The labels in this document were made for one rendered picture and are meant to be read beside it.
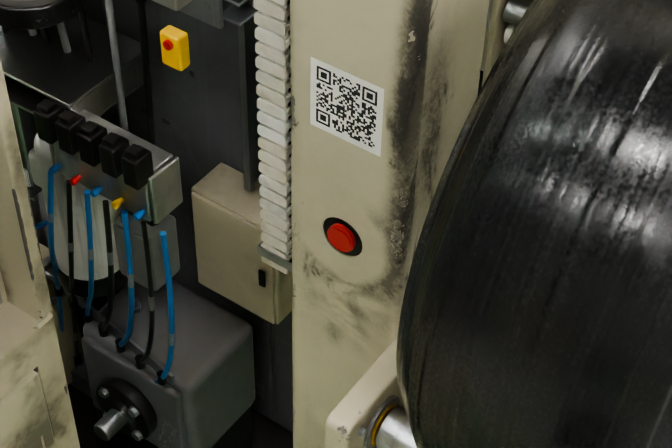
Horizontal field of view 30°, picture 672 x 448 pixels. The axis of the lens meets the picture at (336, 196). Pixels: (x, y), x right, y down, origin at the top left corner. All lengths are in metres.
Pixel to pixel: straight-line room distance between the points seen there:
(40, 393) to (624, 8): 0.81
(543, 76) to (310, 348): 0.58
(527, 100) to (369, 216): 0.34
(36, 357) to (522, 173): 0.70
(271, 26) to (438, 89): 0.16
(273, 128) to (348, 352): 0.27
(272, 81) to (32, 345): 0.41
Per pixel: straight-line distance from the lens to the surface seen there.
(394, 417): 1.23
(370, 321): 1.25
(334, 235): 1.18
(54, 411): 1.46
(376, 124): 1.07
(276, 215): 1.25
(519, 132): 0.84
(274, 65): 1.12
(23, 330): 1.35
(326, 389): 1.38
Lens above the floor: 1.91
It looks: 44 degrees down
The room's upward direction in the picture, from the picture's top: 2 degrees clockwise
